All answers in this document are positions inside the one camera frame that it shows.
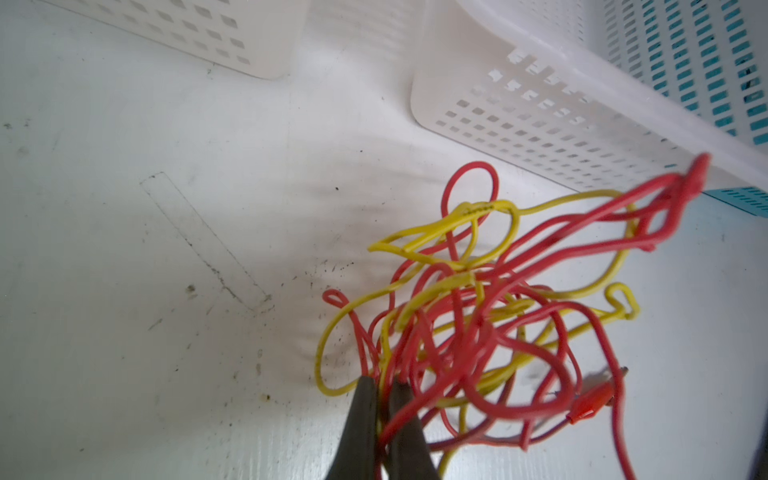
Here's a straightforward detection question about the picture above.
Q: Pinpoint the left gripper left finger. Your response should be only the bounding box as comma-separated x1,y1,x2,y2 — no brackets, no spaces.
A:
325,376,379,480

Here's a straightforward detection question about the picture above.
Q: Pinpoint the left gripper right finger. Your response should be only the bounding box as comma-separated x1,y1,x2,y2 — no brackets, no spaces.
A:
385,381,441,480

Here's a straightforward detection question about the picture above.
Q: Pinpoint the red alligator clip cable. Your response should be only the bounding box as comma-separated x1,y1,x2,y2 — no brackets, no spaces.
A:
322,152,712,480

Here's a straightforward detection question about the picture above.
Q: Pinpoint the yellow cable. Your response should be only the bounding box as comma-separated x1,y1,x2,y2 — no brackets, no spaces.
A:
313,189,641,480

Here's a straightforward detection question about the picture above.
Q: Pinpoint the middle white plastic basket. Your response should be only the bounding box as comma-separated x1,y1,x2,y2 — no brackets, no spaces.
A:
411,1,760,191

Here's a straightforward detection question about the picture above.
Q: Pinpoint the white plastic basket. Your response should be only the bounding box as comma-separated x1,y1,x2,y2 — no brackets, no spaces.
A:
411,1,760,191
54,0,311,80

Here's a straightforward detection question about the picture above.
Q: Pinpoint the left white plastic basket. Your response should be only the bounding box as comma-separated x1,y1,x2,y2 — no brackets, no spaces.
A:
54,0,311,80

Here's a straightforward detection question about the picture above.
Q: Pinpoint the teal plastic basket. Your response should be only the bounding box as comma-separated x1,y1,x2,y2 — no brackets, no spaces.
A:
580,0,767,217

